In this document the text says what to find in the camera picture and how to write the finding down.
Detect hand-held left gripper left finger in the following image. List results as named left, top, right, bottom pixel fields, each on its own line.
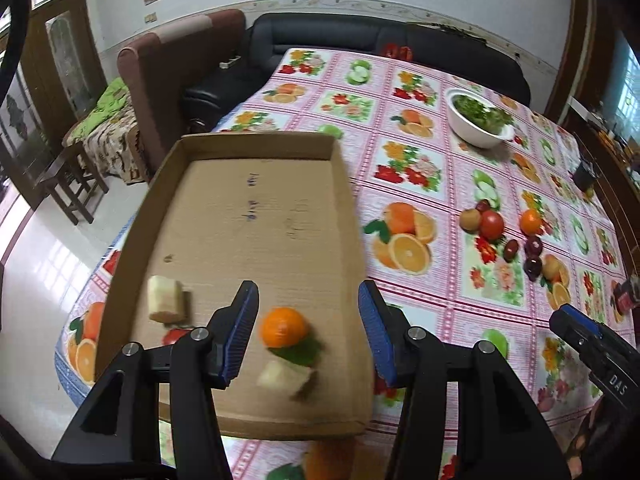
left=50, top=280, right=261, bottom=480

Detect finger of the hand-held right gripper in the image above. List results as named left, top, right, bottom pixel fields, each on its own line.
left=559, top=303, right=603, bottom=336
left=548, top=311, right=593, bottom=361

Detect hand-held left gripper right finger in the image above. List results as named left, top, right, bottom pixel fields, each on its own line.
left=357, top=280, right=573, bottom=480

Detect pale yellow fruit chunk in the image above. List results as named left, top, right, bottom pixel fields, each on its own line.
left=256, top=360, right=316, bottom=401
left=147, top=275, right=192, bottom=323

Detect shallow cardboard tray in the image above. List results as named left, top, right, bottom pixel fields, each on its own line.
left=95, top=132, right=376, bottom=441

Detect red and black object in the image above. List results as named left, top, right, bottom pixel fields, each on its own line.
left=612, top=275, right=640, bottom=318

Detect green leaf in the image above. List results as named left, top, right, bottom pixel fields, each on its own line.
left=270, top=337, right=324, bottom=367

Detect black container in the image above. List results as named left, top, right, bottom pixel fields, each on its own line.
left=571, top=160, right=600, bottom=192

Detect fruit and flower print tablecloth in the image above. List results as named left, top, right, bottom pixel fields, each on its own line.
left=54, top=47, right=633, bottom=480

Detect white bowl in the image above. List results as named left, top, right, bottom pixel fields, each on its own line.
left=445, top=88, right=516, bottom=149

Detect wooden stool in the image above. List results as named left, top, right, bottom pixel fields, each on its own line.
left=37, top=140, right=110, bottom=226

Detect brown patterned cloth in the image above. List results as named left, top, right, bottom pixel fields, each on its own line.
left=82, top=115, right=148, bottom=183

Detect chopped green vegetables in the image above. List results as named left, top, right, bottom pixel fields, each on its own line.
left=452, top=95, right=513, bottom=133

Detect window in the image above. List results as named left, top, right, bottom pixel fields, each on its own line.
left=600, top=30, right=640, bottom=126

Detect green blanket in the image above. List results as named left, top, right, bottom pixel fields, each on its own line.
left=62, top=77, right=136, bottom=146

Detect brown armchair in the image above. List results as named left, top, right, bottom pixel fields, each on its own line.
left=117, top=8, right=246, bottom=171

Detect black leather sofa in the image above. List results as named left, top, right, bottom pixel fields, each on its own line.
left=182, top=12, right=531, bottom=133

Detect wooden door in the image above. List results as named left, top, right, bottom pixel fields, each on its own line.
left=20, top=0, right=108, bottom=121

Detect black cable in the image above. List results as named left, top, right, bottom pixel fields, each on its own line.
left=0, top=0, right=38, bottom=106

